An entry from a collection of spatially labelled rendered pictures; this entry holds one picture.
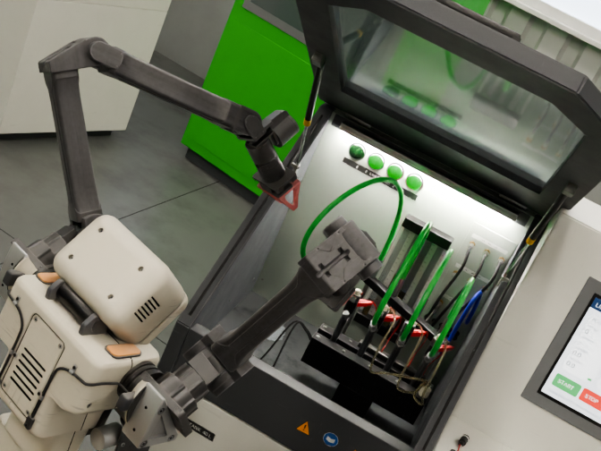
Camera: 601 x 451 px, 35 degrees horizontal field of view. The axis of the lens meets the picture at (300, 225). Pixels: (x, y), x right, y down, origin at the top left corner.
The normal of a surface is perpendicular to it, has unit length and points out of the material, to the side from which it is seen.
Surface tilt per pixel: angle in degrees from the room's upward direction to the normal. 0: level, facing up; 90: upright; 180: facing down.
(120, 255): 48
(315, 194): 90
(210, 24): 90
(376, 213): 90
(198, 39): 90
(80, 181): 65
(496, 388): 76
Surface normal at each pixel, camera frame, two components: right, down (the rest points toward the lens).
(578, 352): -0.22, 0.09
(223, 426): -0.33, 0.29
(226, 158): -0.51, 0.18
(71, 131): 0.48, 0.14
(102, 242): -0.21, -0.49
